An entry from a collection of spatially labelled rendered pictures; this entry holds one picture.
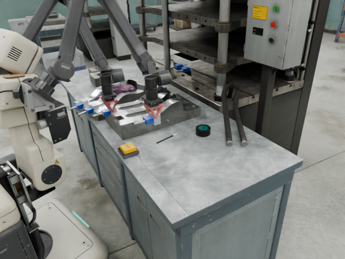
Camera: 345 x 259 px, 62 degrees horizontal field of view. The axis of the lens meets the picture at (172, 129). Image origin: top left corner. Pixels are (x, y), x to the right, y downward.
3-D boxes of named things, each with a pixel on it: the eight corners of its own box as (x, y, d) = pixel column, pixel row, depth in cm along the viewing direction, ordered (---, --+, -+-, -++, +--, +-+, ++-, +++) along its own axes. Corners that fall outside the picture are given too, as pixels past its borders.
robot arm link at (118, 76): (97, 65, 156) (98, 60, 148) (118, 61, 159) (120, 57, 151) (102, 86, 156) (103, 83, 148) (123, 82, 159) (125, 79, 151)
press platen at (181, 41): (222, 94, 183) (224, 67, 174) (137, 53, 281) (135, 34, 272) (307, 69, 219) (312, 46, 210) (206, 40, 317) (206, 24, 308)
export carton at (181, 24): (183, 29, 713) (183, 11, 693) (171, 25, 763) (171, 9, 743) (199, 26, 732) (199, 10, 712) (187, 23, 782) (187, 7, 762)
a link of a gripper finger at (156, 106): (156, 113, 145) (155, 96, 141) (164, 118, 140) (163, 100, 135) (145, 116, 142) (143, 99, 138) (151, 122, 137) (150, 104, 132)
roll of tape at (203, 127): (203, 128, 159) (203, 122, 157) (213, 133, 153) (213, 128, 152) (192, 133, 155) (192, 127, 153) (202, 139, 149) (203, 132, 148)
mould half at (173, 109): (122, 140, 151) (119, 117, 144) (106, 121, 170) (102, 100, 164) (200, 116, 172) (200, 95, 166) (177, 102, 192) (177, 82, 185)
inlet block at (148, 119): (136, 130, 137) (135, 121, 135) (132, 126, 141) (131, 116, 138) (160, 123, 143) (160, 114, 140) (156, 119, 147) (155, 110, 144)
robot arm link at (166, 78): (139, 63, 135) (146, 61, 127) (160, 60, 140) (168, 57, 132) (145, 89, 137) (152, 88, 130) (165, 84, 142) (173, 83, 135)
